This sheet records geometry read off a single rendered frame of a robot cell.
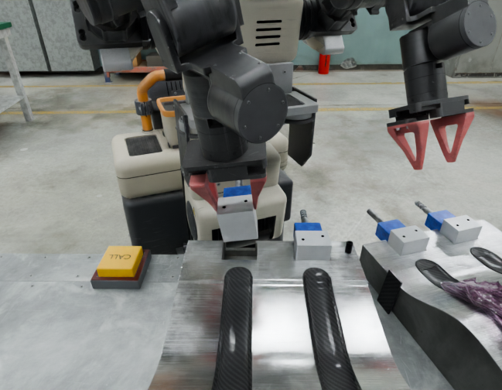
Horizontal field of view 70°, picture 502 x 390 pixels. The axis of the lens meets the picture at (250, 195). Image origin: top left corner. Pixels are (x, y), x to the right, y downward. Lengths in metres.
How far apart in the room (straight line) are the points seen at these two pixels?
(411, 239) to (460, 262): 0.08
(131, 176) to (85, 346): 0.57
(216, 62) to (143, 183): 0.75
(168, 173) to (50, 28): 5.01
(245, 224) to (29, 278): 0.41
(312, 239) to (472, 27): 0.34
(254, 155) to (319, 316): 0.22
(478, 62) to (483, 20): 5.67
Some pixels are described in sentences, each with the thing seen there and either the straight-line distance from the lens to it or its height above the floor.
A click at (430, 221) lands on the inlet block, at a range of 0.75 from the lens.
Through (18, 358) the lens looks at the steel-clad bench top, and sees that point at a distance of 0.62.
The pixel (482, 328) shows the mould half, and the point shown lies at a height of 0.90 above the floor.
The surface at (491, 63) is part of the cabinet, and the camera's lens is 6.36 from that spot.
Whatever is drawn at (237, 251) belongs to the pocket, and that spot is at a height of 0.87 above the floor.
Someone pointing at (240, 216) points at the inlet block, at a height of 0.97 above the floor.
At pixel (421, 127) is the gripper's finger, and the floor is 1.06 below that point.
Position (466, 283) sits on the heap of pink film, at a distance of 0.59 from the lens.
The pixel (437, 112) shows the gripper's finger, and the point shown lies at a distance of 0.61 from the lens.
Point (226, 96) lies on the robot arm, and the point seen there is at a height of 1.15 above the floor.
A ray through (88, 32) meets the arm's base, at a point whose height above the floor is 1.17.
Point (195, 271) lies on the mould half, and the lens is 0.52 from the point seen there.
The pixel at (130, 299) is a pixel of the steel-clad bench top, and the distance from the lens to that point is 0.63.
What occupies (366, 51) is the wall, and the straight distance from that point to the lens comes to 6.07.
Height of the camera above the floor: 1.25
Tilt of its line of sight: 31 degrees down
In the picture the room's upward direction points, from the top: straight up
